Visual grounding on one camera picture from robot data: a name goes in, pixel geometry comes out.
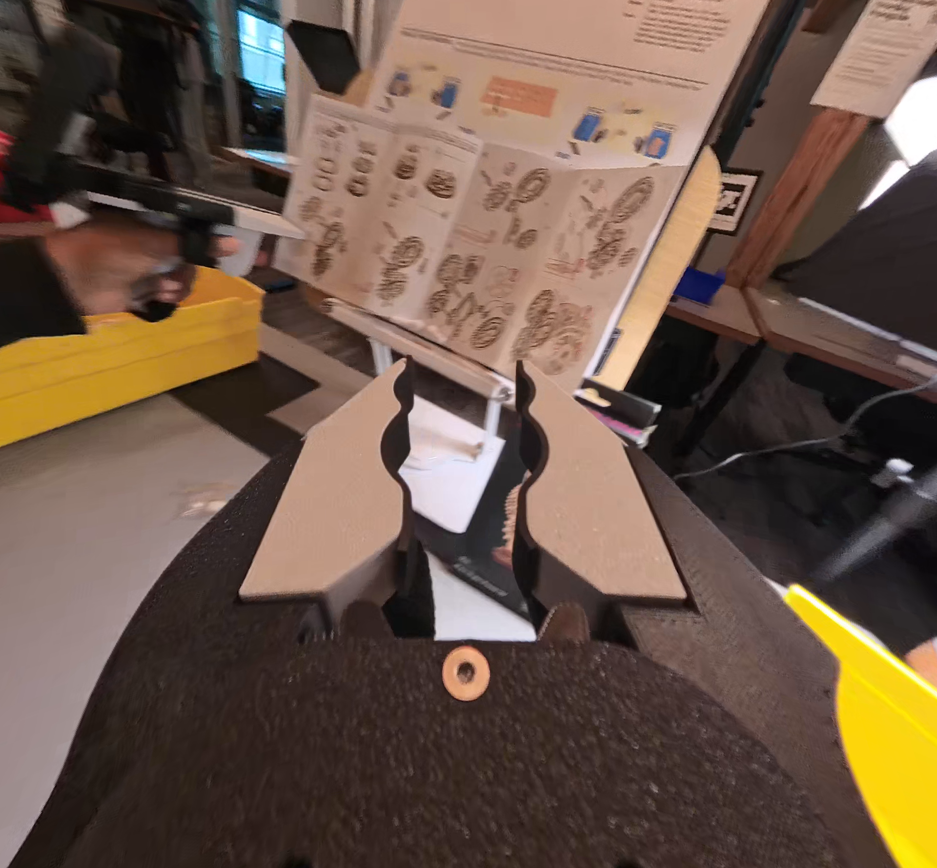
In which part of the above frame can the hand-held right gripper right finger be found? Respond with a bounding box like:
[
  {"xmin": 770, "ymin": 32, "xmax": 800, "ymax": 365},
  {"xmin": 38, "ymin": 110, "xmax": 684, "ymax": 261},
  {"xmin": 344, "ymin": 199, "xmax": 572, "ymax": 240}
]
[{"xmin": 512, "ymin": 360, "xmax": 691, "ymax": 631}]

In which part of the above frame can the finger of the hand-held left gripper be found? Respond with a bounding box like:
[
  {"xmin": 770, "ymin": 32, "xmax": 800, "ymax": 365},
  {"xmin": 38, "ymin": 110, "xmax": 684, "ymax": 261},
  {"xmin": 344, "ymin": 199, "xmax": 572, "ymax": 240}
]
[
  {"xmin": 208, "ymin": 205, "xmax": 307, "ymax": 241},
  {"xmin": 220, "ymin": 227, "xmax": 266, "ymax": 278}
]

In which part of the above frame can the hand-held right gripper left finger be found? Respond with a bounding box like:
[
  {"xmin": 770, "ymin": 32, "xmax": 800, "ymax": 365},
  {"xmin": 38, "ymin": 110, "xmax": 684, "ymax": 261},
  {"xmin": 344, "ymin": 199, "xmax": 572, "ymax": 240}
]
[{"xmin": 239, "ymin": 358, "xmax": 426, "ymax": 627}]

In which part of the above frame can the person's left forearm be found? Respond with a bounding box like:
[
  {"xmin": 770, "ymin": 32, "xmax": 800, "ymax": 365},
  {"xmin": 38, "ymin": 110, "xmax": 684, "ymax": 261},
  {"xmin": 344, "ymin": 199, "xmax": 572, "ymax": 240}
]
[{"xmin": 0, "ymin": 237, "xmax": 90, "ymax": 349}]

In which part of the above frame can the person's left hand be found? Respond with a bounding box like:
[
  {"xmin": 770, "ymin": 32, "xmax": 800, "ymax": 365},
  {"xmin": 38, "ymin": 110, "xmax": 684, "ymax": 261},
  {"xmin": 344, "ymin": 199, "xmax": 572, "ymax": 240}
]
[{"xmin": 44, "ymin": 213, "xmax": 243, "ymax": 316}]

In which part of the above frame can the dark flat packets stack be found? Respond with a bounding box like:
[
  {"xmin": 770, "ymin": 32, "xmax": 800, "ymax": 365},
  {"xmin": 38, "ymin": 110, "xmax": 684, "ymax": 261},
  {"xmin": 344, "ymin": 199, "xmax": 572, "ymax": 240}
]
[{"xmin": 574, "ymin": 379, "xmax": 664, "ymax": 449}]

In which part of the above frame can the white document stand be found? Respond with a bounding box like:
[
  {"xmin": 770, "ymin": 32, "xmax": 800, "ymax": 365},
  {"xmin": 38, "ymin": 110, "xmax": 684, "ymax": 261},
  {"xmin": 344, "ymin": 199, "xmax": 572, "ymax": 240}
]
[{"xmin": 321, "ymin": 296, "xmax": 515, "ymax": 534}]

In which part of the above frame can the black gear model box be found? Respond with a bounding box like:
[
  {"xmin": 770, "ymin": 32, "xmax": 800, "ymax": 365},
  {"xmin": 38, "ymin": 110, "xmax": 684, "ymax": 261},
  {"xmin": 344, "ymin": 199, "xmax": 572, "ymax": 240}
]
[{"xmin": 421, "ymin": 444, "xmax": 546, "ymax": 622}]

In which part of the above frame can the yellow plastic bin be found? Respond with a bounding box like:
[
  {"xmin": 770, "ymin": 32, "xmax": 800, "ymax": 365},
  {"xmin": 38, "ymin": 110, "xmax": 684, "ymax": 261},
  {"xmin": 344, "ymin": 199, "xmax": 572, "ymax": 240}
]
[
  {"xmin": 787, "ymin": 585, "xmax": 937, "ymax": 868},
  {"xmin": 0, "ymin": 264, "xmax": 266, "ymax": 448}
]

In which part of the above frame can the studio light panel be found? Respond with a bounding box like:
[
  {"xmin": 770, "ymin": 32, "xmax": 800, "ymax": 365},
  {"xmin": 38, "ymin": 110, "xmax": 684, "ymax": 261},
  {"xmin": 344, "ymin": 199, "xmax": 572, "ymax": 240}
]
[{"xmin": 284, "ymin": 18, "xmax": 362, "ymax": 96}]

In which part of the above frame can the blue box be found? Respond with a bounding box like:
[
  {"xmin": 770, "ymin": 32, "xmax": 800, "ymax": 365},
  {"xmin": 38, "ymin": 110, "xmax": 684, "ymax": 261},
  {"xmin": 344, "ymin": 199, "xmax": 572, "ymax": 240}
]
[{"xmin": 672, "ymin": 265, "xmax": 727, "ymax": 307}]

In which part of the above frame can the plywood backing board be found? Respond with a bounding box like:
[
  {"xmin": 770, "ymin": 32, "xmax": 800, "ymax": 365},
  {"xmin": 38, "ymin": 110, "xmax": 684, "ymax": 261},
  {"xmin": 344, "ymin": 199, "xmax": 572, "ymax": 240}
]
[{"xmin": 599, "ymin": 145, "xmax": 723, "ymax": 392}]

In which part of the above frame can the wooden side table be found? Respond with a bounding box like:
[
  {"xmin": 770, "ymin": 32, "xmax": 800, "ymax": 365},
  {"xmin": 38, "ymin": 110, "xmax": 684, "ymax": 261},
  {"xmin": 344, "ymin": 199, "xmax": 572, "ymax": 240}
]
[{"xmin": 662, "ymin": 283, "xmax": 937, "ymax": 402}]

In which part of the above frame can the framed black white marker sign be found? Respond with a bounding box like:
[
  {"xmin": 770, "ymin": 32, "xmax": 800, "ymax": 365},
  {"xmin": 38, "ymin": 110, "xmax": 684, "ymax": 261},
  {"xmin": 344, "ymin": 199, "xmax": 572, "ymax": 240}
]
[{"xmin": 705, "ymin": 167, "xmax": 764, "ymax": 235}]

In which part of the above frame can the black monitor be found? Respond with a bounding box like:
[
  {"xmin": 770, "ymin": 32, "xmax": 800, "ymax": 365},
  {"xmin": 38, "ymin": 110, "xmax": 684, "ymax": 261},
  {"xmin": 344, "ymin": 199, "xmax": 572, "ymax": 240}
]
[{"xmin": 782, "ymin": 151, "xmax": 937, "ymax": 343}]

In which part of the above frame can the white printed poster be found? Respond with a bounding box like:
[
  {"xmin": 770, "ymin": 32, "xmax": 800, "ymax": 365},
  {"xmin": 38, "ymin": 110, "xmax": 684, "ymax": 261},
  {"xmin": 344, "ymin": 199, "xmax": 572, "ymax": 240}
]
[{"xmin": 366, "ymin": 0, "xmax": 806, "ymax": 168}]

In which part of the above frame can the paper notice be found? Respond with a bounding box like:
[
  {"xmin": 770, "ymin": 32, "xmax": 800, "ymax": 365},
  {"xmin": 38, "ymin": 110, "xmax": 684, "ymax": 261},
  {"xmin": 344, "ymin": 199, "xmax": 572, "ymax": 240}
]
[{"xmin": 810, "ymin": 0, "xmax": 937, "ymax": 120}]

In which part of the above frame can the wooden post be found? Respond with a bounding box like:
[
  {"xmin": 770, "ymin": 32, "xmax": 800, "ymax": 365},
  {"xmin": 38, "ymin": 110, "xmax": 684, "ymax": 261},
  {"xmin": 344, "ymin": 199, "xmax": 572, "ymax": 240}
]
[{"xmin": 727, "ymin": 107, "xmax": 874, "ymax": 292}]

